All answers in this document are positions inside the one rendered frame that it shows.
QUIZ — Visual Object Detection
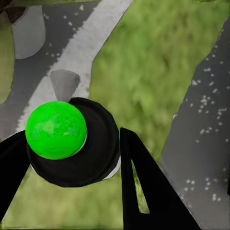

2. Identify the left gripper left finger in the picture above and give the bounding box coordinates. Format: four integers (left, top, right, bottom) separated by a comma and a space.
0, 130, 30, 223

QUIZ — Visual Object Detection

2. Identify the insectifuge atomizer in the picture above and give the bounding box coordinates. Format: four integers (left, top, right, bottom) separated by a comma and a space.
25, 69, 121, 187

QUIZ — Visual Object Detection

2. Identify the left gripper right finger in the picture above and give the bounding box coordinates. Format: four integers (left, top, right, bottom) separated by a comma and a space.
119, 127, 201, 230

